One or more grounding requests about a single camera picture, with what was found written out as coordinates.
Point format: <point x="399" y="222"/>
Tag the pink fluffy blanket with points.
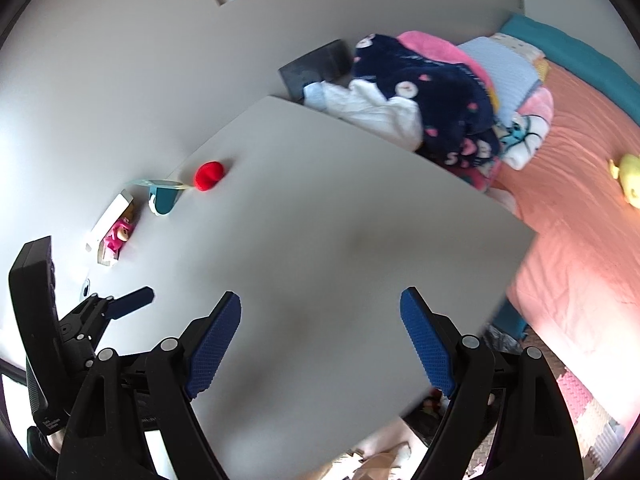
<point x="435" y="45"/>

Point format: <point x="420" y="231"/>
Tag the teal bed frame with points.
<point x="512" y="320"/>

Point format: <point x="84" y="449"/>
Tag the navy fleece blanket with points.
<point x="440" y="90"/>

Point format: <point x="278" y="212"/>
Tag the white cardboard box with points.
<point x="110" y="220"/>

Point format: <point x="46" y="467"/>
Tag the light blue knitted blanket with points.
<point x="510" y="75"/>

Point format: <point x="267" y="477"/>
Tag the teal pillow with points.
<point x="575" y="45"/>

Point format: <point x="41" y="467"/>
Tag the pink bed sheet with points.
<point x="575" y="240"/>

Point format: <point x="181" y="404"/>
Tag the yellow duck toy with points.
<point x="631" y="175"/>

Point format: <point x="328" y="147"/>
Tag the red plush ball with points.
<point x="208" y="176"/>

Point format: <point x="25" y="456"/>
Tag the pink white cartoon blanket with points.
<point x="525" y="135"/>

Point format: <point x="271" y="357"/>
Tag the white dotted blanket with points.
<point x="520" y="47"/>

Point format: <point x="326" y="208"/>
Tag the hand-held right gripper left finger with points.
<point x="215" y="345"/>

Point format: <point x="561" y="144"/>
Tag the dark grey storage box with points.
<point x="315" y="67"/>

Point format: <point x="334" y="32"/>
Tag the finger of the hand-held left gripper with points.
<point x="132" y="301"/>

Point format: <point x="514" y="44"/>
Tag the pastel foam floor mat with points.
<point x="590" y="420"/>

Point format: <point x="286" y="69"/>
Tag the teal and white toy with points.
<point x="165" y="200"/>

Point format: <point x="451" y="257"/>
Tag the small pink toy figure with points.
<point x="119" y="235"/>

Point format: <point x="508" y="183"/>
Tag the white cloth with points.
<point x="380" y="115"/>

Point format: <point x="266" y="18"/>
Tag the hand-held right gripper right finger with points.
<point x="425" y="345"/>

